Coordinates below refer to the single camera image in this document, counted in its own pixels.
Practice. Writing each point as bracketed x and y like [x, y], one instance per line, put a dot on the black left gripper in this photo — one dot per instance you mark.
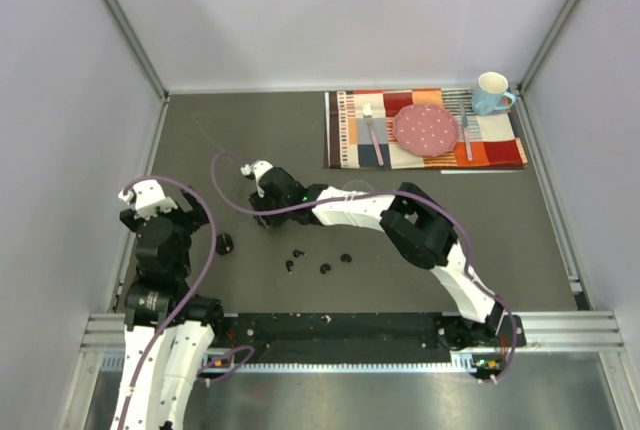
[193, 218]

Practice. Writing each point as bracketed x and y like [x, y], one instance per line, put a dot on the pink-handled metal fork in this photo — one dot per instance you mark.
[367, 112]

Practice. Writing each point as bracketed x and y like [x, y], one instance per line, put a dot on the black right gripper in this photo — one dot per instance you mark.
[270, 222]

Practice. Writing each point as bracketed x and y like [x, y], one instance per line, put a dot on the pink polka-dot plate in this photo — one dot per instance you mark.
[425, 130]

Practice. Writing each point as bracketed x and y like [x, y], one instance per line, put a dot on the clear plastic cup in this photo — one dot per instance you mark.
[358, 186]

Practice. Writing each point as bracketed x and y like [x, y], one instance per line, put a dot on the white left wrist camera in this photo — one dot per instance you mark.
[148, 199]

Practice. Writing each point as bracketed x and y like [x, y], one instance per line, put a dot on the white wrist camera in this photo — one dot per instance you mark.
[255, 171]
[148, 199]

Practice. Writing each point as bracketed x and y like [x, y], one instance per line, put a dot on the glossy black gold-striped earbud case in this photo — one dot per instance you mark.
[224, 244]

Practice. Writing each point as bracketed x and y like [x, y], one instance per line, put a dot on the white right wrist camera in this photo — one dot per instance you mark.
[255, 171]

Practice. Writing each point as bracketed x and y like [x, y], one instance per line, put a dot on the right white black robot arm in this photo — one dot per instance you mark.
[417, 227]

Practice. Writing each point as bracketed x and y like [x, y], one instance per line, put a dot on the colourful patchwork placemat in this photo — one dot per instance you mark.
[495, 143]

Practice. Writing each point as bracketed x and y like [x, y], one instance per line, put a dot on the light blue mug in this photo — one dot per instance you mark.
[491, 94]

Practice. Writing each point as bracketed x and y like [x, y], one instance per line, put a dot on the pink-handled metal knife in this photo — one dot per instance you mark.
[465, 132]

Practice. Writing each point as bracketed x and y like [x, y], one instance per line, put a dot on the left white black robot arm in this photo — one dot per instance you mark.
[168, 328]

